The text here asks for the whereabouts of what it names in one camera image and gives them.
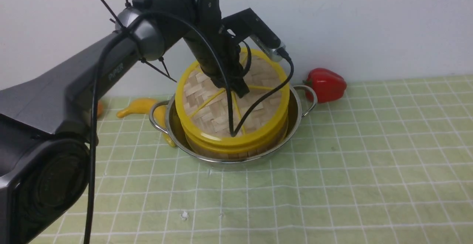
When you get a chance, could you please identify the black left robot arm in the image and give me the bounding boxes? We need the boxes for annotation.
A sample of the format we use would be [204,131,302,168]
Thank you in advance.
[1,0,249,244]

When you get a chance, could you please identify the bamboo steamer basket yellow rim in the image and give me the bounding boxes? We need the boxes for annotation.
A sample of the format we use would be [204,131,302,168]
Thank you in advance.
[185,118,289,160]

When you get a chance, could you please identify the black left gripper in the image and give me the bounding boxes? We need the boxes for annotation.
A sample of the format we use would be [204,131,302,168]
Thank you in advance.
[183,15,252,98]

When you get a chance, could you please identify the woven bamboo steamer lid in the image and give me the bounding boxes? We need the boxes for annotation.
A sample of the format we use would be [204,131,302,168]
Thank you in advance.
[175,49,290,140]

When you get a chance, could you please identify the stainless steel pot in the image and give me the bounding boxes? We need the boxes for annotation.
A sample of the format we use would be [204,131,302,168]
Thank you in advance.
[149,85,317,169]

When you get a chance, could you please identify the brown potato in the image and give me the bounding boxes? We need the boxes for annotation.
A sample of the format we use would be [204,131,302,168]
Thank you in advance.
[97,100,104,118]

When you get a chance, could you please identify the red bell pepper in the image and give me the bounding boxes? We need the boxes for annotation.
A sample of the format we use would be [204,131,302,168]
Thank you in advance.
[303,68,347,104]

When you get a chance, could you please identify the yellow banana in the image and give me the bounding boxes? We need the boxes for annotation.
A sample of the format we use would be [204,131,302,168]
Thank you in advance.
[116,98,167,129]

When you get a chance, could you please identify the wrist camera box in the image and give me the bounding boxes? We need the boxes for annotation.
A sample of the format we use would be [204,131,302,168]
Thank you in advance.
[222,8,289,62]

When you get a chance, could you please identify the green checkered tablecloth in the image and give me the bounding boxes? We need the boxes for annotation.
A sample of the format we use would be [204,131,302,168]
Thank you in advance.
[30,75,473,244]

